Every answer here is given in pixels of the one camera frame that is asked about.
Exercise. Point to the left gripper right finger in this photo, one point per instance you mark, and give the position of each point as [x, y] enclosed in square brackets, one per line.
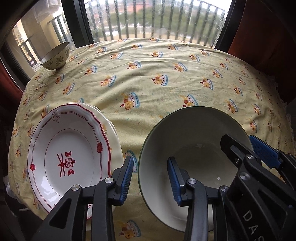
[192, 193]

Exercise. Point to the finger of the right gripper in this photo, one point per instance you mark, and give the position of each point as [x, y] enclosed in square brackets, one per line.
[267, 154]
[237, 153]

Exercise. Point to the small floral green bowl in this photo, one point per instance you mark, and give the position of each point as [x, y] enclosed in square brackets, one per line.
[57, 57]

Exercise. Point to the balcony metal railing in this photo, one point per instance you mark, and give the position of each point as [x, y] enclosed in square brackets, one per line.
[197, 22]

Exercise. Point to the red curtain right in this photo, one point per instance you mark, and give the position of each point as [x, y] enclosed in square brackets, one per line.
[265, 39]

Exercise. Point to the white plate red pattern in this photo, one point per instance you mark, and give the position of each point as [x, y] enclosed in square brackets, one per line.
[68, 147]

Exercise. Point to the large green-rimmed white bowl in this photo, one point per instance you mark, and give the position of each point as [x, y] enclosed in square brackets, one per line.
[192, 136]

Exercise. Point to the red curtain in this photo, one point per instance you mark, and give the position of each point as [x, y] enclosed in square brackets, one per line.
[8, 88]
[265, 39]

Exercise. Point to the yellow crown-print tablecloth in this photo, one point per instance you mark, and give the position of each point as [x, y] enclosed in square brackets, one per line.
[136, 83]

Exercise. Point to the black window frame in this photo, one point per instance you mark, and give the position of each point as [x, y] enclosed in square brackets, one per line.
[30, 29]

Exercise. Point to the red curtain left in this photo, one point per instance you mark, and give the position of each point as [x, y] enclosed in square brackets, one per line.
[8, 88]

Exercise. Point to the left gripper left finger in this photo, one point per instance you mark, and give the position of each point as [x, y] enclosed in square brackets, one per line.
[67, 220]

